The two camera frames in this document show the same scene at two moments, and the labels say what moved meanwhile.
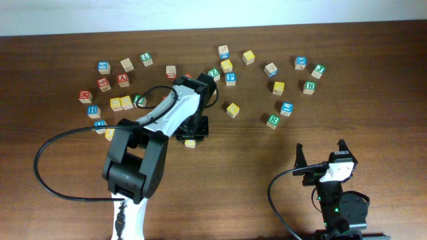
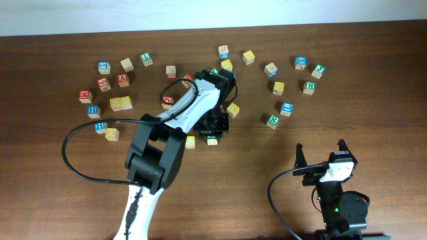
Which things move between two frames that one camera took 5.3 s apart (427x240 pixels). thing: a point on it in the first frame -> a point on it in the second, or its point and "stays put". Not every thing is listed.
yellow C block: (190, 143) stays put
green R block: (273, 121) stays put
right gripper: (310, 178) stays put
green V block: (140, 101) -> (211, 141)
